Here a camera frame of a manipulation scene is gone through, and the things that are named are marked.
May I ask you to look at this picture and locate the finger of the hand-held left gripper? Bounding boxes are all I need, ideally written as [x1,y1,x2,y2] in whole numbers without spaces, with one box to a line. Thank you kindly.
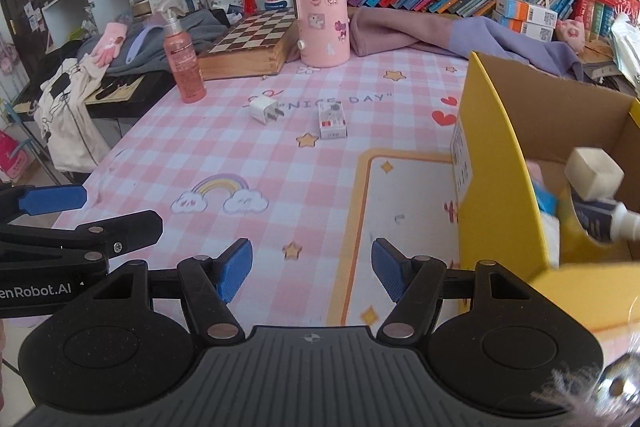
[0,185,87,224]
[0,210,164,259]

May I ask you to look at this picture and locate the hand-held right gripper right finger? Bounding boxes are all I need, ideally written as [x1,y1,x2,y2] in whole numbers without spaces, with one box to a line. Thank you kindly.
[371,237,546,344]

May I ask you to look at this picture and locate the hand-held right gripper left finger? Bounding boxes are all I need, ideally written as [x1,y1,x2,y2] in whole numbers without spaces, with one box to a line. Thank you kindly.
[82,238,253,344]

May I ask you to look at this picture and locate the white printed tote bag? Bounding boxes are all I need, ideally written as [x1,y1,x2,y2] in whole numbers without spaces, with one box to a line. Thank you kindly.
[37,54,114,174]

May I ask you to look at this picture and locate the black side table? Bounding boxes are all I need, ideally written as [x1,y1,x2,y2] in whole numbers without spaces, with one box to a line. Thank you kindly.
[12,69,177,121]

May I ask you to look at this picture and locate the pink and purple sweatshirt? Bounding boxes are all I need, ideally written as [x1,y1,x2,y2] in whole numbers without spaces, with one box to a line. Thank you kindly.
[348,7,587,82]

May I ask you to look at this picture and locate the small pink pig plush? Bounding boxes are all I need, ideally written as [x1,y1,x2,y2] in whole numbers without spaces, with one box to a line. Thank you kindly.
[555,17,586,53]

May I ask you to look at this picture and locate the pink checked tablecloth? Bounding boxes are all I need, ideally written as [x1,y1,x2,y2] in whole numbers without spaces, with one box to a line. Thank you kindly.
[52,44,640,360]

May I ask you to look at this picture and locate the dark tube with white cap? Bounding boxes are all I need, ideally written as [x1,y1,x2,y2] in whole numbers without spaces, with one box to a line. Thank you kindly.
[570,198,640,244]

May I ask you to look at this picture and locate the wooden chess box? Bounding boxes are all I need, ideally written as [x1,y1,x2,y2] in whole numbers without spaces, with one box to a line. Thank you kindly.
[197,7,299,82]

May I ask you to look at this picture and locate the pile of white paper bags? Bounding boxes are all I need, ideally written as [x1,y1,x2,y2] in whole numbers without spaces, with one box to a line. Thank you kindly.
[607,14,640,88]

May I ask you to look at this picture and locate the small white plug adapter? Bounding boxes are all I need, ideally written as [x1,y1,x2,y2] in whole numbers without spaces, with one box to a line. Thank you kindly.
[248,96,285,124]

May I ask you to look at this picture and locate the pink cylinder container with stickers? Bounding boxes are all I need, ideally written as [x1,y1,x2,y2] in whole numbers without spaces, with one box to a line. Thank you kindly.
[292,0,351,69]

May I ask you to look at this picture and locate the orange and white small box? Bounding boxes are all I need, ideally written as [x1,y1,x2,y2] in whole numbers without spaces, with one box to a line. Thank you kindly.
[507,20,556,43]
[494,0,559,26]

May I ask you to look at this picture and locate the beige cube block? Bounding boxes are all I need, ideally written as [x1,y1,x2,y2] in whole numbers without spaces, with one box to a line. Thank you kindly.
[564,147,625,202]

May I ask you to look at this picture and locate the grey clothing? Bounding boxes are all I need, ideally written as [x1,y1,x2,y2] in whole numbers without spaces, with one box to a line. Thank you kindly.
[75,9,232,76]

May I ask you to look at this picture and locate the yellow cardboard box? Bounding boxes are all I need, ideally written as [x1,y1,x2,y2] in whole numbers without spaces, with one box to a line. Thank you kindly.
[450,51,640,333]

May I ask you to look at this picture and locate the yellow tape roll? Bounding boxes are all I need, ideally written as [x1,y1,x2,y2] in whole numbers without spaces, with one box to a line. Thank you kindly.
[557,187,632,259]

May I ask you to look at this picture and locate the pink spray bottle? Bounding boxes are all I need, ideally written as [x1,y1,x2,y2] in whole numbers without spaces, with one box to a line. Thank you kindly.
[160,4,207,104]

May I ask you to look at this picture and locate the blue bag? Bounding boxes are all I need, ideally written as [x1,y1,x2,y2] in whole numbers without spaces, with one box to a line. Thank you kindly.
[531,181,560,217]

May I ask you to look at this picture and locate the small white printed box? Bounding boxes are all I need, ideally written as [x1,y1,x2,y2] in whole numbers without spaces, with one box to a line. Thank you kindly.
[317,103,349,140]

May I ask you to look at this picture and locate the fluffy pale trim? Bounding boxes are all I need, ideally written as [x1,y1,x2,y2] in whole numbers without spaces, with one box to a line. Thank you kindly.
[531,351,640,427]

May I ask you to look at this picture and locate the pink glove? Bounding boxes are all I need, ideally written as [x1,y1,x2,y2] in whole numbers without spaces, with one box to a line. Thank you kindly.
[94,22,129,68]

